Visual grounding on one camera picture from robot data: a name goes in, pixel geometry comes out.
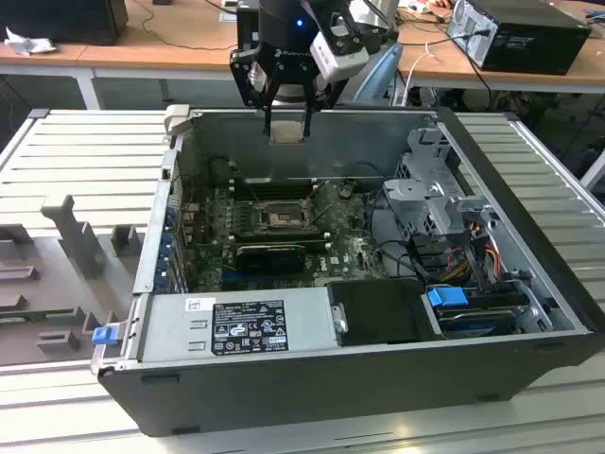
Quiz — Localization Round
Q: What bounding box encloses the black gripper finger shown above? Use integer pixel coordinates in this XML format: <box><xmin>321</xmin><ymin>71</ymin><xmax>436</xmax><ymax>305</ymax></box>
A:
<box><xmin>230</xmin><ymin>45</ymin><xmax>285</xmax><ymax>144</ymax></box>
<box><xmin>295</xmin><ymin>65</ymin><xmax>350</xmax><ymax>139</ymax></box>

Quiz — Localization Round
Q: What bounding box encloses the silver square CPU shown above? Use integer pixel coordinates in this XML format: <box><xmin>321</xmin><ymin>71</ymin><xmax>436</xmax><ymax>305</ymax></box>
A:
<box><xmin>269</xmin><ymin>119</ymin><xmax>304</xmax><ymax>146</ymax></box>

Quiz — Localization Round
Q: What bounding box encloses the metal socket cover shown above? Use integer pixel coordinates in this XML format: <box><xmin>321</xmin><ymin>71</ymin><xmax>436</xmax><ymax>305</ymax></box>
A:
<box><xmin>302</xmin><ymin>188</ymin><xmax>319</xmax><ymax>226</ymax></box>

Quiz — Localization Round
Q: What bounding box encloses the black RAM slot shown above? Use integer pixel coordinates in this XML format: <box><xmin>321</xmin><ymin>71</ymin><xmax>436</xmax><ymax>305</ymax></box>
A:
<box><xmin>231</xmin><ymin>225</ymin><xmax>326</xmax><ymax>234</ymax></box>
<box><xmin>231</xmin><ymin>183</ymin><xmax>318</xmax><ymax>190</ymax></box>
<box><xmin>231</xmin><ymin>188</ymin><xmax>318</xmax><ymax>196</ymax></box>
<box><xmin>231</xmin><ymin>232</ymin><xmax>327</xmax><ymax>239</ymax></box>
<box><xmin>231</xmin><ymin>236</ymin><xmax>327</xmax><ymax>244</ymax></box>
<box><xmin>231</xmin><ymin>177</ymin><xmax>317</xmax><ymax>185</ymax></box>
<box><xmin>231</xmin><ymin>193</ymin><xmax>319</xmax><ymax>201</ymax></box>

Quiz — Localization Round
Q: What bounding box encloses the CPU socket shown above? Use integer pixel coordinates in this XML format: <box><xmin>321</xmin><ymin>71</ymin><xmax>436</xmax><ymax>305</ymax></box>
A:
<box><xmin>253</xmin><ymin>201</ymin><xmax>311</xmax><ymax>235</ymax></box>

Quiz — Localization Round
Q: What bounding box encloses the light wooden desk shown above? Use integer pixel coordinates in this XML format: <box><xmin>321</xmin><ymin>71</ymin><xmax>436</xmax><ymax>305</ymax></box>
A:
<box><xmin>395</xmin><ymin>0</ymin><xmax>605</xmax><ymax>96</ymax></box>
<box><xmin>0</xmin><ymin>0</ymin><xmax>407</xmax><ymax>111</ymax></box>

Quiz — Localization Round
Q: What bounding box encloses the green RAM stick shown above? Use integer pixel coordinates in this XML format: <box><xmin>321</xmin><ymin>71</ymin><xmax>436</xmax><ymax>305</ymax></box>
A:
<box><xmin>232</xmin><ymin>240</ymin><xmax>328</xmax><ymax>252</ymax></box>

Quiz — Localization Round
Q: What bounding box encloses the green motherboard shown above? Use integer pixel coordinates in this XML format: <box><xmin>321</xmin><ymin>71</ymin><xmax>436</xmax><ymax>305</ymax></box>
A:
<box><xmin>181</xmin><ymin>177</ymin><xmax>379</xmax><ymax>292</ymax></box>

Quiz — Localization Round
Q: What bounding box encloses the silver metal drive cage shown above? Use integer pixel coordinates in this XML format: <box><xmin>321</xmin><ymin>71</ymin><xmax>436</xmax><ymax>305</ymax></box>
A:
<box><xmin>382</xmin><ymin>126</ymin><xmax>479</xmax><ymax>238</ymax></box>

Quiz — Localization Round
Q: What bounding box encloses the silver finned heatsink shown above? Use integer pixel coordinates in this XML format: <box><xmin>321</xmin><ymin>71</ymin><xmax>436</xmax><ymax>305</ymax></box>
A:
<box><xmin>352</xmin><ymin>236</ymin><xmax>374</xmax><ymax>269</ymax></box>

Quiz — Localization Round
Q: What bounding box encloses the large black box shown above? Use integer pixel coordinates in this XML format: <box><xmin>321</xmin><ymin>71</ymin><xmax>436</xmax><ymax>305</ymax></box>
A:
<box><xmin>0</xmin><ymin>0</ymin><xmax>130</xmax><ymax>47</ymax></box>

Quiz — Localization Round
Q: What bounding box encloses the crumpled white paper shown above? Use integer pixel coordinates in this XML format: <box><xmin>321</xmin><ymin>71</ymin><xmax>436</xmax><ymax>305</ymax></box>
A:
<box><xmin>3</xmin><ymin>26</ymin><xmax>59</xmax><ymax>59</ymax></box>

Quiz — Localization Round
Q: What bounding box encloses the blue disk carrier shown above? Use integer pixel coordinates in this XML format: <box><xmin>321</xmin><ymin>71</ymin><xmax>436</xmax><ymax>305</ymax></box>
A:
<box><xmin>424</xmin><ymin>287</ymin><xmax>469</xmax><ymax>315</ymax></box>

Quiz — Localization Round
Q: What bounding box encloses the black desktop computer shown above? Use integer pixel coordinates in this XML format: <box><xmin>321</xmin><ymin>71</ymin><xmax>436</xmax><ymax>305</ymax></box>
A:
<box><xmin>446</xmin><ymin>0</ymin><xmax>593</xmax><ymax>77</ymax></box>

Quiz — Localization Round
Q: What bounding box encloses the silver power supply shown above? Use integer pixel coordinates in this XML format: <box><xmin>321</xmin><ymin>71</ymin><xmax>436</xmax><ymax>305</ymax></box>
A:
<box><xmin>120</xmin><ymin>287</ymin><xmax>339</xmax><ymax>368</ymax></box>

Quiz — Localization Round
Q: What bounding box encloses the black disk drive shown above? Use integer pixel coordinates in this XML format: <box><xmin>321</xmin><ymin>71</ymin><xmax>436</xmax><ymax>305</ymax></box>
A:
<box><xmin>437</xmin><ymin>303</ymin><xmax>521</xmax><ymax>340</ymax></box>

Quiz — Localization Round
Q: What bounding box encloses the grey parts rack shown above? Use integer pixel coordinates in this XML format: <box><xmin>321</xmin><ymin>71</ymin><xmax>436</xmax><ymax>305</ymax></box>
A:
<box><xmin>0</xmin><ymin>193</ymin><xmax>146</xmax><ymax>368</ymax></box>

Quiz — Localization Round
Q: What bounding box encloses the open black PC case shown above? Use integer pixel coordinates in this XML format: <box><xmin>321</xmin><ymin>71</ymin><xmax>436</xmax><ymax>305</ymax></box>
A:
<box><xmin>89</xmin><ymin>105</ymin><xmax>605</xmax><ymax>439</ymax></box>

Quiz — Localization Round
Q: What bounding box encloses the blue case latch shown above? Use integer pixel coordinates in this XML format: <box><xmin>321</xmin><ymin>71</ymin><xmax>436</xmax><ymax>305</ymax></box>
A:
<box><xmin>93</xmin><ymin>325</ymin><xmax>118</xmax><ymax>347</ymax></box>

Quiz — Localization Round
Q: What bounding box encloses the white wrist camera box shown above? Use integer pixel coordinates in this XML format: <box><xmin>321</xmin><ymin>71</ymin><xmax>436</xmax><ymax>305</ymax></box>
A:
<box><xmin>309</xmin><ymin>14</ymin><xmax>371</xmax><ymax>82</ymax></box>

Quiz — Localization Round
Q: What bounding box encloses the black camera bracket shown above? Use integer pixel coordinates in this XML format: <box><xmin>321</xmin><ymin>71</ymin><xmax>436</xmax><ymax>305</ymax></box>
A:
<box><xmin>328</xmin><ymin>7</ymin><xmax>399</xmax><ymax>61</ymax></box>

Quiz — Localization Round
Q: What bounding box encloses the grey case handle latch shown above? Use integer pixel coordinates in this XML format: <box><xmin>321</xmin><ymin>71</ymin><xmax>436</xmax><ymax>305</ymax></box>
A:
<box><xmin>163</xmin><ymin>104</ymin><xmax>193</xmax><ymax>139</ymax></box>

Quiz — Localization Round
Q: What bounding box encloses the white cable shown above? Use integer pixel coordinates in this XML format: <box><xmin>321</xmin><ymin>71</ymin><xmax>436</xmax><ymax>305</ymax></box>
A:
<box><xmin>401</xmin><ymin>42</ymin><xmax>439</xmax><ymax>108</ymax></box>

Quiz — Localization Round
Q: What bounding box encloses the yellow black wire bundle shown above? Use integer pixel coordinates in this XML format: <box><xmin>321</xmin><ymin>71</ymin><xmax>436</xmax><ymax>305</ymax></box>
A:
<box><xmin>443</xmin><ymin>250</ymin><xmax>476</xmax><ymax>285</ymax></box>

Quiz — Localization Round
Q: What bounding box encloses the orange flat wire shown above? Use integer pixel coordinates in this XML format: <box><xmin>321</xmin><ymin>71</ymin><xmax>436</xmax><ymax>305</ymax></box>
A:
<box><xmin>486</xmin><ymin>234</ymin><xmax>503</xmax><ymax>278</ymax></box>

